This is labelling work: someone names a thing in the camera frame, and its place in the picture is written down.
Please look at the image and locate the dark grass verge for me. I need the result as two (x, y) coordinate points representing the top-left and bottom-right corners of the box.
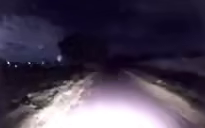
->
(0, 63), (94, 128)
(123, 61), (205, 118)

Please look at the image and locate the dark tree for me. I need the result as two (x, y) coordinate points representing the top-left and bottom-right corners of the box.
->
(57, 32), (111, 72)

